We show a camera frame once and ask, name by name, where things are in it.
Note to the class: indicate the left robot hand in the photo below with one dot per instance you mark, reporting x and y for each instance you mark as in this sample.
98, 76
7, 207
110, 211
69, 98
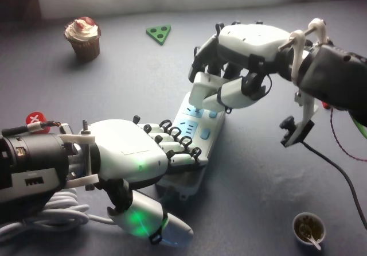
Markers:
126, 149

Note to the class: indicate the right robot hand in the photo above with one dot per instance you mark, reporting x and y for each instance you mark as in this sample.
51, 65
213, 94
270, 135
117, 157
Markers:
249, 43

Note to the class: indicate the white power plug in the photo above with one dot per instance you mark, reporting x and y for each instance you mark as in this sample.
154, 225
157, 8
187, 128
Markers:
200, 87

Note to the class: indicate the white and blue power strip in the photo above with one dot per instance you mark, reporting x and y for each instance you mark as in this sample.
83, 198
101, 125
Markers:
189, 127

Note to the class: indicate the green triangular block with holes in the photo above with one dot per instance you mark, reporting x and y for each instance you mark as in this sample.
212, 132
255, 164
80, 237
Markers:
159, 33

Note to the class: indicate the red disc with white cross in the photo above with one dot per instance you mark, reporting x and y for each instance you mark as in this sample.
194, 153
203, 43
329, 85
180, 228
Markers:
34, 118

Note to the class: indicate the toy cupcake with white frosting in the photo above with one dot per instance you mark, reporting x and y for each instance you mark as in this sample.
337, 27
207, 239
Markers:
83, 42

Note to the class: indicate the grey table cloth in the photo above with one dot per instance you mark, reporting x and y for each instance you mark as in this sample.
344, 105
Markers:
258, 187

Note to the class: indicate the white cup of soup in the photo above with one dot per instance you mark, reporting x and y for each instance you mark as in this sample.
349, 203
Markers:
299, 221

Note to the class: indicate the white spoon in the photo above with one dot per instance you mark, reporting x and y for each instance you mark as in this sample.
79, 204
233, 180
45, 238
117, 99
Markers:
314, 242

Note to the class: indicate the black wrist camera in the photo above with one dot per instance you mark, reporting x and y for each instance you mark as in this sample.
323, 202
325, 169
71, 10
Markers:
301, 135

